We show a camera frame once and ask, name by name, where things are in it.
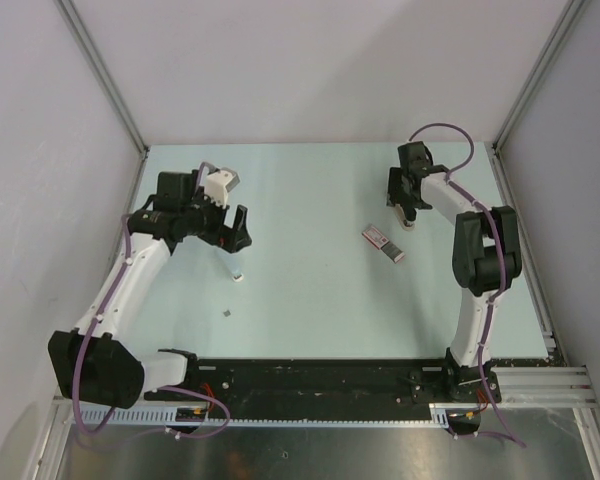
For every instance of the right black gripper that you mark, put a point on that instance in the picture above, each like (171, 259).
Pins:
(395, 195)

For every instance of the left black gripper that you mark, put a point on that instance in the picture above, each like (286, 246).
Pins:
(235, 237)

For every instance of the red white staple box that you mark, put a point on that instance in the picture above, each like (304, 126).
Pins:
(382, 243)

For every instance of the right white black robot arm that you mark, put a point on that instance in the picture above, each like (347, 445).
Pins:
(486, 258)

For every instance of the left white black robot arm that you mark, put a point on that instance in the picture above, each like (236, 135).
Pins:
(93, 361)

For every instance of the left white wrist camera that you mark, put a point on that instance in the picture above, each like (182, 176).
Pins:
(219, 184)

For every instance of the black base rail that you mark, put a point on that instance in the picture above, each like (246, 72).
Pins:
(322, 390)

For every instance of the aluminium frame rails right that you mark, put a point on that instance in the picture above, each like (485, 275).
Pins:
(544, 387)

